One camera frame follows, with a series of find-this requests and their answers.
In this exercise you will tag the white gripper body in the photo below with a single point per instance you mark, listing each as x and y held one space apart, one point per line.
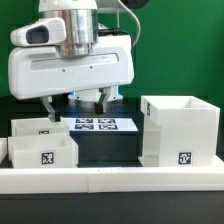
40 71

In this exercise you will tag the white obstacle fence frame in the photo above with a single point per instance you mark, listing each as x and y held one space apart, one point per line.
92 180

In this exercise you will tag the white front drawer tray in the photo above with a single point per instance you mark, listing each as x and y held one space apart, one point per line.
43 151

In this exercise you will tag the white drawer cabinet box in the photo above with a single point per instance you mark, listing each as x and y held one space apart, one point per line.
179 131

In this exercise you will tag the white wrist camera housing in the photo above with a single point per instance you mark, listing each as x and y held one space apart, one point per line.
47 31

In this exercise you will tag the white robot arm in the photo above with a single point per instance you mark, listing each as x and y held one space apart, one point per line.
68 50

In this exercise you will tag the white drawer tray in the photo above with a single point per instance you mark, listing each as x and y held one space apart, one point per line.
37 126
43 151

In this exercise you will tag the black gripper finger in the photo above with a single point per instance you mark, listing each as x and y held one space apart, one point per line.
101 105
52 114

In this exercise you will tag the white marker tag sheet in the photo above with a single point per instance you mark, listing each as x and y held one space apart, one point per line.
101 124

